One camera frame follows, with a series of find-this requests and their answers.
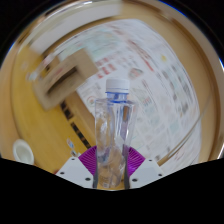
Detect white ceramic mug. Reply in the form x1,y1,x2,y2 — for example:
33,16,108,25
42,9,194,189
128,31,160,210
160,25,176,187
12,138,35,165

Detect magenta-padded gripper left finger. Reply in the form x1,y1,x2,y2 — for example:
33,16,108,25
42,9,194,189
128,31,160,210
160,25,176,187
55,145,98,189

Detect paper posters on wall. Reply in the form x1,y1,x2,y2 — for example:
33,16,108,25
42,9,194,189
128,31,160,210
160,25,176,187
49,18,203,168

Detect brown cardboard box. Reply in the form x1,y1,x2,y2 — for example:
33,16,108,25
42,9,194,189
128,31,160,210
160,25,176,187
32,49,99,112

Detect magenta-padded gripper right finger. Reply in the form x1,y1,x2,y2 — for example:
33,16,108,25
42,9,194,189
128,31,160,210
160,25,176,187
124,146,165,190

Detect clear white-capped water bottle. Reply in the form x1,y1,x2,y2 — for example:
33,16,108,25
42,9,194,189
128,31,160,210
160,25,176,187
94,78,137,190

